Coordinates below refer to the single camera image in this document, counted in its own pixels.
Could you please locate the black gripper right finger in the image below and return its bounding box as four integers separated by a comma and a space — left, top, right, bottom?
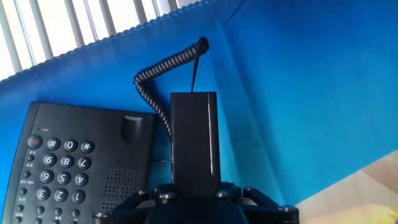
213, 182, 300, 224

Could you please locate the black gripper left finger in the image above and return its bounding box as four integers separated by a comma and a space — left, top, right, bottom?
91, 183, 180, 224

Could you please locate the black telephone handset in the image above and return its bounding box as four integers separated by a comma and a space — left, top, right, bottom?
169, 91, 223, 196

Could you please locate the black phone cord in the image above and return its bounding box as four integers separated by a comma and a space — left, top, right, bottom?
133, 35, 210, 163

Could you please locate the black telephone base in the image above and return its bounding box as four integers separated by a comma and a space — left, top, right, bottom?
1, 100, 158, 224

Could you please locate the blue printed tablecloth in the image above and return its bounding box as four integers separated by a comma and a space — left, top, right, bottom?
0, 0, 398, 224

